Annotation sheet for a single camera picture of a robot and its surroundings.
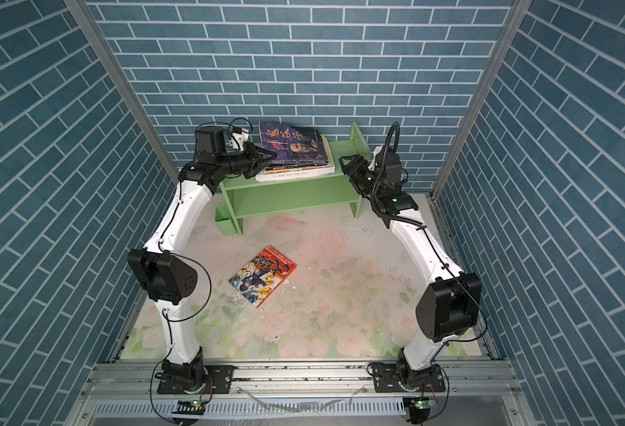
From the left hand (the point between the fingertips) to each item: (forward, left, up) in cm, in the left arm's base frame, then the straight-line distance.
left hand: (283, 155), depth 77 cm
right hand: (-2, -18, -2) cm, 19 cm away
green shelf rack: (+7, +17, -26) cm, 32 cm away
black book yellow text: (+3, +4, -7) cm, 8 cm away
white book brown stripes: (+4, -7, -9) cm, 12 cm away
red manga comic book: (-21, +11, -39) cm, 45 cm away
